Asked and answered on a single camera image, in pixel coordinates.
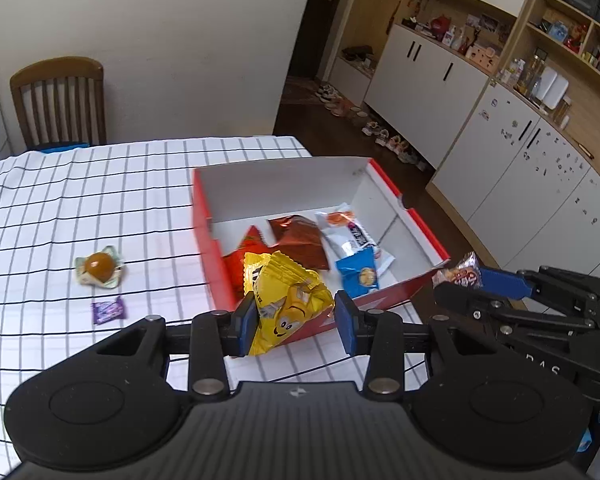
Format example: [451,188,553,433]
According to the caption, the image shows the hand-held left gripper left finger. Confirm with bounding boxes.
[94,292,259,402]

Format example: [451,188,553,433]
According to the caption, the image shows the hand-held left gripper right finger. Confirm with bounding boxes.
[334,290,503,402]

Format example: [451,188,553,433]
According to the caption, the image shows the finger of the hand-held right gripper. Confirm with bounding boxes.
[480,266,600,311]
[437,284,596,337]

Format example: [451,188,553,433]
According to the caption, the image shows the small red striped candy packet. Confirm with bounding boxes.
[432,251,482,291]

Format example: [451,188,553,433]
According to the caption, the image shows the blue snack packet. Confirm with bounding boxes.
[335,254,381,293]

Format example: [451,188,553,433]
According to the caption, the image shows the yellow candy packet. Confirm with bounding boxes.
[243,251,333,357]

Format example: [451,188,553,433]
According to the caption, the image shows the red snack packet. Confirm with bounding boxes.
[222,226,276,311]

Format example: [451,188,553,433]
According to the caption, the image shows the white and grey snack packet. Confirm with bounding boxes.
[314,203,396,277]

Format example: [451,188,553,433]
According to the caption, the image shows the brown foil snack packet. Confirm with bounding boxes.
[266,214,330,272]

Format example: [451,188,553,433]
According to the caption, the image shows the red and white cardboard box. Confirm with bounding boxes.
[191,156,452,348]

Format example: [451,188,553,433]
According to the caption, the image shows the white sticker-covered cabinet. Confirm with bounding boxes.
[425,79,600,276]

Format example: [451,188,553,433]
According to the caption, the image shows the small purple candy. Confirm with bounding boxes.
[91,297,128,325]

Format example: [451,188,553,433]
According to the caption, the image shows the round brown wrapped candy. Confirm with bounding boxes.
[74,245,126,288]

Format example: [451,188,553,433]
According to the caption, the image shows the row of shoes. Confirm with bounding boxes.
[315,82,431,171]

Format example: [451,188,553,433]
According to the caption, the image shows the group of bottles and jars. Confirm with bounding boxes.
[500,47,573,126]

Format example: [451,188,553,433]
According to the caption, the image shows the assorted shelf ornaments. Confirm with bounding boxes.
[402,12,513,67]

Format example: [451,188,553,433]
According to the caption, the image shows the blue chair cushion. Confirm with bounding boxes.
[34,141,88,152]

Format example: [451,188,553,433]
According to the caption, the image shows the dark brown shoes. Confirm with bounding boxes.
[341,45,376,63]

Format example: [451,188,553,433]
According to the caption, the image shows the brown wooden chair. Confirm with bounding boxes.
[10,56,107,151]

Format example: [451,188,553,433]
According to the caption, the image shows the wooden wall shelf unit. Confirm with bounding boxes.
[490,0,600,196]

